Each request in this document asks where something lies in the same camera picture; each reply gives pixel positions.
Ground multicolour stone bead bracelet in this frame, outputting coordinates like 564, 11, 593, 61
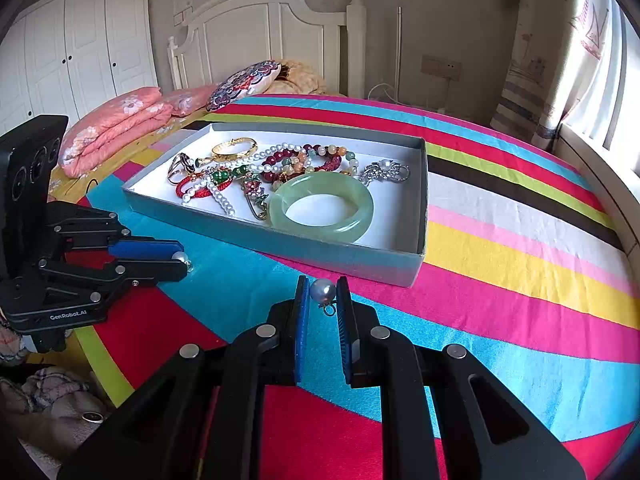
271, 143, 362, 191

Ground grey shallow jewelry box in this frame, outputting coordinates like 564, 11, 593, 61
122, 122, 428, 287

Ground white wardrobe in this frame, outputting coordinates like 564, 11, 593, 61
1, 0, 157, 133

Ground window frame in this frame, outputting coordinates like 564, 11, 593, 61
554, 8, 639, 276

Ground wall power socket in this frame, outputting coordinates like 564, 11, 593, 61
421, 54, 462, 81

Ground gold ornate hair clip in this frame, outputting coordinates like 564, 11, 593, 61
241, 176, 268, 221

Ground patterned beige curtain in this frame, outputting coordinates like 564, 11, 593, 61
490, 0, 626, 150

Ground beige plush toy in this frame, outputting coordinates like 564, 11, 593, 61
265, 58, 328, 94

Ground yellow floral bed sheet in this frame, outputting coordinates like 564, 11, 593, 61
20, 110, 204, 354

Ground striped colourful blanket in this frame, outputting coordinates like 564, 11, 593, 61
77, 96, 639, 479

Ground white wooden headboard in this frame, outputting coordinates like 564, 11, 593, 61
167, 0, 367, 99

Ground gold bangle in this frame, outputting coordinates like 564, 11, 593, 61
210, 136, 257, 162

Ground dark red bead bracelet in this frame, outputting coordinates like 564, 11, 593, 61
259, 142, 344, 184

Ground white charger cable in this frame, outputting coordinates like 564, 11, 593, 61
366, 81, 402, 104

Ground gold scarf ring cluster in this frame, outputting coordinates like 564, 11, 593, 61
167, 153, 198, 185

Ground green jade bangle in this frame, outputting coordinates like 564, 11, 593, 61
268, 172, 374, 244

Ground long pearl necklace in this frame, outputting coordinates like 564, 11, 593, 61
180, 142, 312, 219

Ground round embroidered cushion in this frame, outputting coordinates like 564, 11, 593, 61
206, 60, 282, 112

